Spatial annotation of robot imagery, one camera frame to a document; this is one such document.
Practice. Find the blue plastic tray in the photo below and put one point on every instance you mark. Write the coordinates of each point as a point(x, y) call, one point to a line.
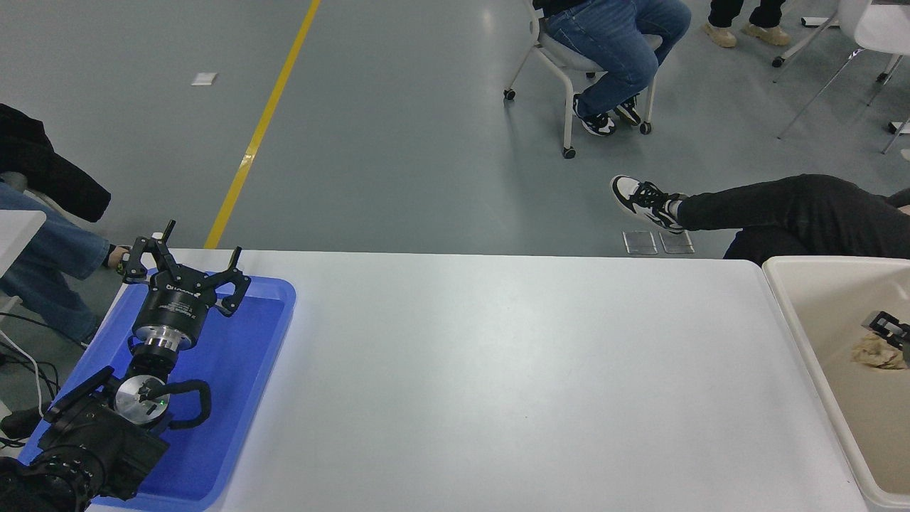
point(234, 384)

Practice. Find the white wheeled chair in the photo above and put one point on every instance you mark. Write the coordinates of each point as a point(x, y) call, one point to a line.
point(569, 71)

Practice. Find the large pale bin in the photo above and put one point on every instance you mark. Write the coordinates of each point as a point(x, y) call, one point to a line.
point(817, 299)

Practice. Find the person with outstretched leg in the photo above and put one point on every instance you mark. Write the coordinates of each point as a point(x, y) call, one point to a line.
point(796, 210)

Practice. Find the white caster chair base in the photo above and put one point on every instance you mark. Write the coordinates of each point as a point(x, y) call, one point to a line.
point(803, 43)

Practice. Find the person beside small white table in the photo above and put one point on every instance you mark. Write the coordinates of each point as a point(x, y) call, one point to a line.
point(50, 249)

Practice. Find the tan paper ball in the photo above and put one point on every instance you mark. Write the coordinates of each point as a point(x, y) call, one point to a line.
point(876, 353)

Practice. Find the standing person in tan shoes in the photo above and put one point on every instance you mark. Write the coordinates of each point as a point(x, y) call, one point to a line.
point(746, 25)

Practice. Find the clear floor plate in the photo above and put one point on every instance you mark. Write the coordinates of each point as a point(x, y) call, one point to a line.
point(639, 242)
point(677, 242)

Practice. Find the person seated on white chair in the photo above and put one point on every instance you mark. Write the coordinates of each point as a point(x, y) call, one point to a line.
point(611, 50)

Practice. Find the small black floor object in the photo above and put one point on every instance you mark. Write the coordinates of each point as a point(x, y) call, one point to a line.
point(21, 421)

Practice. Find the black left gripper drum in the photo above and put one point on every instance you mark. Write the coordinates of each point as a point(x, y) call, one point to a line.
point(174, 307)

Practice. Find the small white table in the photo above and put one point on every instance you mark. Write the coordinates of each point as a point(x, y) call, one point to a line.
point(18, 238)

